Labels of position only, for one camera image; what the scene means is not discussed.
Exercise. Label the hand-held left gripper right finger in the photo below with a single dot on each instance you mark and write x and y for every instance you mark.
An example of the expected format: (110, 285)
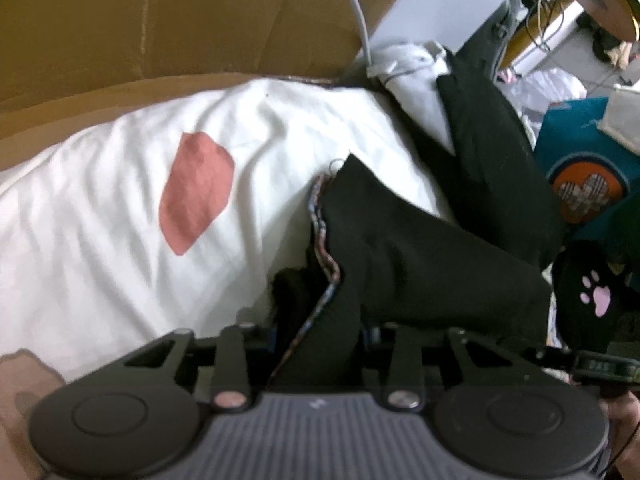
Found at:
(405, 360)

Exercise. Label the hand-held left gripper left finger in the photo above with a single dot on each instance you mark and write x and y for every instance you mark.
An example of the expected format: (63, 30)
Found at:
(232, 360)

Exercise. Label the black shorts with bear-print sides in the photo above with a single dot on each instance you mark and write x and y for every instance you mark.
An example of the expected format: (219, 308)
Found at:
(425, 260)

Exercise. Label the person's right hand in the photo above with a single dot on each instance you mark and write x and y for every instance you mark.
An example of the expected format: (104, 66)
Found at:
(625, 412)

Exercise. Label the cream bear-print blanket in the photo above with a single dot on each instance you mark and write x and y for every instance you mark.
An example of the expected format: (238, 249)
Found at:
(100, 210)

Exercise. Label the folded black garment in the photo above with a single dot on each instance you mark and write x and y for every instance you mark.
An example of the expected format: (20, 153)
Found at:
(500, 170)

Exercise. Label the pale beige bundle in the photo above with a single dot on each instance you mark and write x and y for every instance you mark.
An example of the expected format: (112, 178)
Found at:
(622, 120)

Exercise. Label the white folded garment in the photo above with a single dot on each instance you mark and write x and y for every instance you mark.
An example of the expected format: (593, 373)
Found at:
(420, 100)

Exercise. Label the white plastic bag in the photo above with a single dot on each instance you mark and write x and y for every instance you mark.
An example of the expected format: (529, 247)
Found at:
(550, 90)

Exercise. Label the grey backpack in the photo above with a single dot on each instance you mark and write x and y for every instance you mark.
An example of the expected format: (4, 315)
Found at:
(492, 40)

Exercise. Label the brown cardboard sheet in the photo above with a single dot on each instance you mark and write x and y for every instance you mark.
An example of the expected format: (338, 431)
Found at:
(150, 20)

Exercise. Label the round wooden table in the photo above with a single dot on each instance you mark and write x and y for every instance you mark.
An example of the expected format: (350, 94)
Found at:
(600, 5)

